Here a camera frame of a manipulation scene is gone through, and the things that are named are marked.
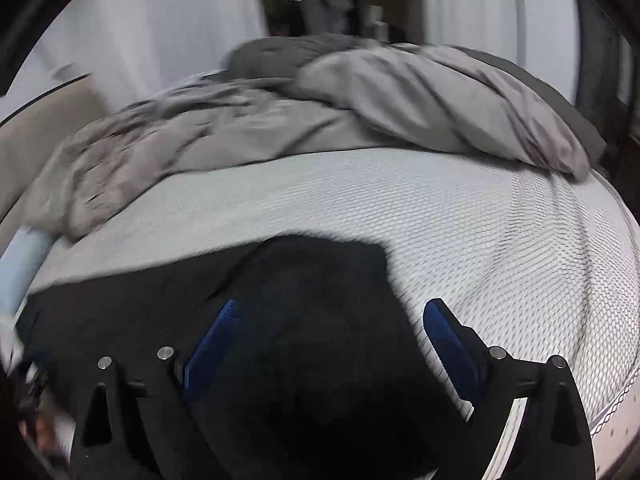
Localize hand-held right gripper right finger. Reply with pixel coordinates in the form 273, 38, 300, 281
422, 298, 598, 480

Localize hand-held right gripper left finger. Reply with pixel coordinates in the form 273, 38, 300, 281
67, 299, 242, 480

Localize black pants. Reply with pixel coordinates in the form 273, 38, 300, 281
15, 234, 473, 480

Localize white mesh mattress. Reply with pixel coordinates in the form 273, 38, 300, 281
20, 145, 640, 480

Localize light blue pillow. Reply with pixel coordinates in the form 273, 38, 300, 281
0, 227, 53, 316

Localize grey blanket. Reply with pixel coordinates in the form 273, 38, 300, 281
32, 32, 608, 241

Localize beige headboard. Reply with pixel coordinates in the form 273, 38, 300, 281
0, 74, 108, 226

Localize white curtain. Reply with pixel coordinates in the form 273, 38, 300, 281
417, 0, 581, 101

